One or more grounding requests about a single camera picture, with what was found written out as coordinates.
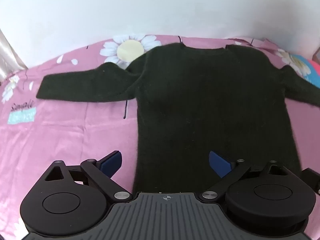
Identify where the pink floral bed sheet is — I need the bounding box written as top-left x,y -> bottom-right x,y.
0,34 -> 320,240

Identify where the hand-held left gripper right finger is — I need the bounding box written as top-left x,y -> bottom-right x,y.
200,151 -> 292,203

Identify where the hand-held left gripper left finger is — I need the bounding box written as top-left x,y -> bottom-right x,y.
44,151 -> 133,202

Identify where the dark green knit sweater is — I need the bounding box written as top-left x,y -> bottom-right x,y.
36,42 -> 320,195

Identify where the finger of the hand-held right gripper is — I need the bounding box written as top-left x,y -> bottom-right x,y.
300,168 -> 320,195

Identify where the beige patterned curtain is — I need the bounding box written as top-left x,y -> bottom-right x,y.
0,29 -> 28,79

